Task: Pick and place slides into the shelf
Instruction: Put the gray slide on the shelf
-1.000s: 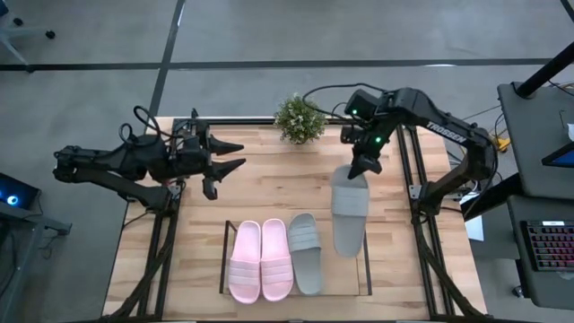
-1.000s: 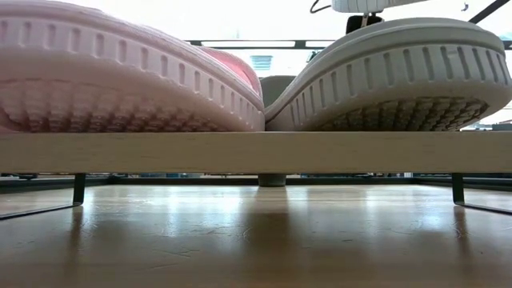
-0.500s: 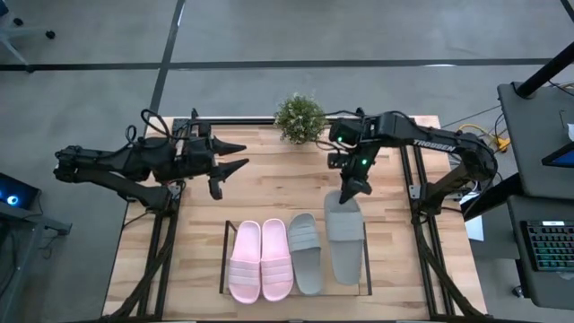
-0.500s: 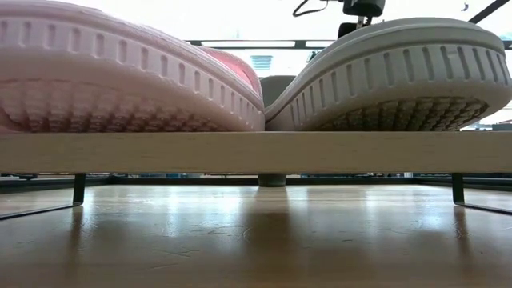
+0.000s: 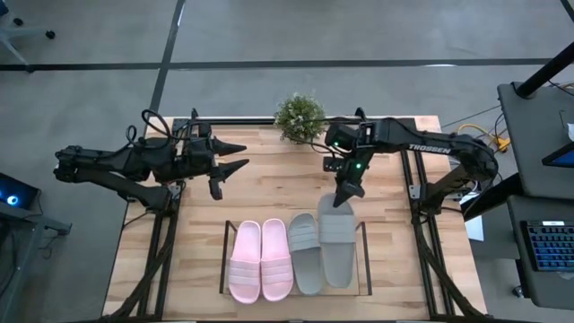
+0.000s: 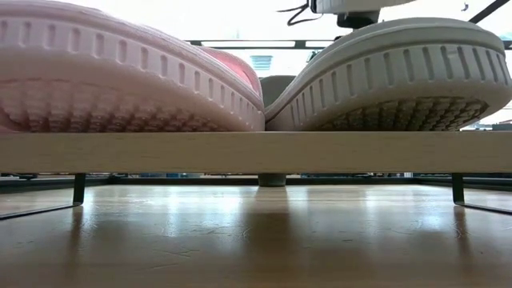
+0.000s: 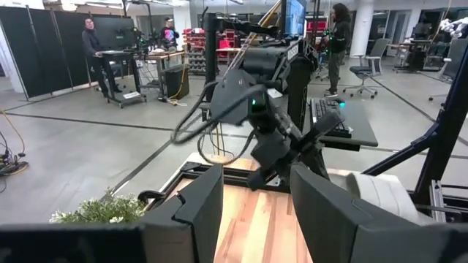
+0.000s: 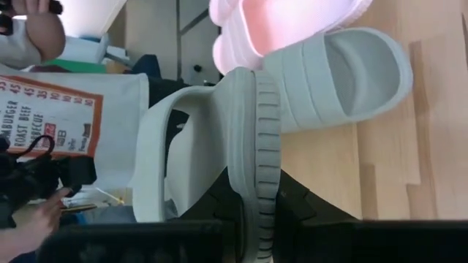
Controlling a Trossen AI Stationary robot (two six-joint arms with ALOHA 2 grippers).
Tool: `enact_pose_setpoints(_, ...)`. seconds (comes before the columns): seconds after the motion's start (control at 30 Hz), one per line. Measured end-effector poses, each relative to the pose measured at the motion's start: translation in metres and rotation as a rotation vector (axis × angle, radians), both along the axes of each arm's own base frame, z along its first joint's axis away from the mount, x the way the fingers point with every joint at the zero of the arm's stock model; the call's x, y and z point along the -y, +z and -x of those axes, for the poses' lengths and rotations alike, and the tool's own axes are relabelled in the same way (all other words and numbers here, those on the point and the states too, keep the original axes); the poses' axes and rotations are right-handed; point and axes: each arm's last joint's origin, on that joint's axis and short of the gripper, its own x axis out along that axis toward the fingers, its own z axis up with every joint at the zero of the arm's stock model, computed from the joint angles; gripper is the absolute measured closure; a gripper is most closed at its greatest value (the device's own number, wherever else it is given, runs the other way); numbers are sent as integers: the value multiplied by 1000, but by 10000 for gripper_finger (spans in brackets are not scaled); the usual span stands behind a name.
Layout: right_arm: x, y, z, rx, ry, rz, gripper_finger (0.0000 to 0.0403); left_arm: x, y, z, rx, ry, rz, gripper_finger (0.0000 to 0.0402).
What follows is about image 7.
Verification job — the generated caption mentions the small green potted plant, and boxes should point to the small green potted plant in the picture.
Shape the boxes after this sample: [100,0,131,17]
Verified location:
[49,187,148,224]

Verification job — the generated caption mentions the white column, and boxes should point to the white column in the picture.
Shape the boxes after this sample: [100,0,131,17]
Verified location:
[349,0,377,58]

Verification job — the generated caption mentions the large black screen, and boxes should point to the large black screen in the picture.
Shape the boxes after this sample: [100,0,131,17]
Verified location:
[92,16,137,52]

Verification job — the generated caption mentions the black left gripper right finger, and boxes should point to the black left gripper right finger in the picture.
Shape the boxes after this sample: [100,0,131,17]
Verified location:
[290,164,436,263]

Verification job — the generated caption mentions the floor cable bundle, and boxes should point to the floor cable bundle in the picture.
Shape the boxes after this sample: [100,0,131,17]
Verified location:
[0,108,30,178]

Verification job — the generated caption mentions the grey office chair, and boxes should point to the grey office chair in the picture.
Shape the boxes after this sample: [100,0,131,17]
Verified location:
[427,37,468,104]
[342,37,392,100]

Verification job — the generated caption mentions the black backlit keyboard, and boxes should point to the black backlit keyboard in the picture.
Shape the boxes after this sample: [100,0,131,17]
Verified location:
[310,97,355,139]

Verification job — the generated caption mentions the black standing desk cart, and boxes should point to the black standing desk cart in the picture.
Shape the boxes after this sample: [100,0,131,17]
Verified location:
[97,49,148,110]

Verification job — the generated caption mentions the grey rubber slide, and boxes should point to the grey rubber slide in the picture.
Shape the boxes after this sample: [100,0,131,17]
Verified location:
[328,170,435,226]

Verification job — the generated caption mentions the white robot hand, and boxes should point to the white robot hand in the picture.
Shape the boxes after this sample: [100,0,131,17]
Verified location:
[437,17,468,39]

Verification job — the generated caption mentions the person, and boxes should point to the person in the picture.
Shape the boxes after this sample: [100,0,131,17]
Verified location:
[159,16,181,51]
[80,17,124,99]
[322,2,353,99]

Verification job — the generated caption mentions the black bin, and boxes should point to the black bin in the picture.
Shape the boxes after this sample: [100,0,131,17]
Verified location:
[162,64,191,101]

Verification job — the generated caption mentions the black partition wall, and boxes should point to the black partition wall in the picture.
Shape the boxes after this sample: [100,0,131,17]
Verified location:
[0,5,137,102]

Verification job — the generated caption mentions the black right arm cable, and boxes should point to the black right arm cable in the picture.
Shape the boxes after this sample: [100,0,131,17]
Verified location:
[170,82,266,166]

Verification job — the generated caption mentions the wooden work table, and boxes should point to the wooden work table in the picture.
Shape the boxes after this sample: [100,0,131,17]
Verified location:
[140,49,188,102]

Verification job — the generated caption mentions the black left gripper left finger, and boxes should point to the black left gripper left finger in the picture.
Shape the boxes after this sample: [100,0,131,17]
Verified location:
[140,164,224,263]

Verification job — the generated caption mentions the grey keyboard desk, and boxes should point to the grey keyboard desk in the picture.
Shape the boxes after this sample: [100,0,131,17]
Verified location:
[302,97,380,153]

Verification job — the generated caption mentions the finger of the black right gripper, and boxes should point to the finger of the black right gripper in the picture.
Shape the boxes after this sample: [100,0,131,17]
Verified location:
[247,166,281,191]
[301,110,341,148]

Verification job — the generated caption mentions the monitor with blue screen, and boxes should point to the monitor with blue screen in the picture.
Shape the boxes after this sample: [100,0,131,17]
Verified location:
[282,0,308,38]

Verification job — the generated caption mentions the black pole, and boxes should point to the black pole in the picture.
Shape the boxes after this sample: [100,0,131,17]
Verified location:
[203,12,221,107]

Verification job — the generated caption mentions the red parts shelving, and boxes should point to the red parts shelving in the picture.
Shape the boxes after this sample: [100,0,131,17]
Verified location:
[184,27,243,77]

